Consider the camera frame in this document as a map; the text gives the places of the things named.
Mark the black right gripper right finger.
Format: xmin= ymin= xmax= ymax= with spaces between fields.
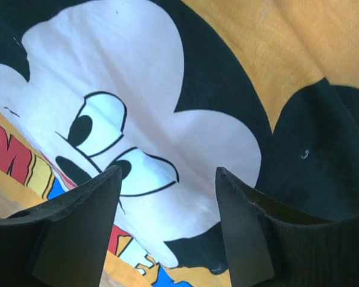
xmin=215 ymin=167 xmax=359 ymax=286

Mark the yellow pillowcase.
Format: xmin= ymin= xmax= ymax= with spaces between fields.
xmin=0 ymin=1 xmax=359 ymax=286

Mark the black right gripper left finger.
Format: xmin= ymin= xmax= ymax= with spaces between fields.
xmin=0 ymin=166 xmax=122 ymax=286

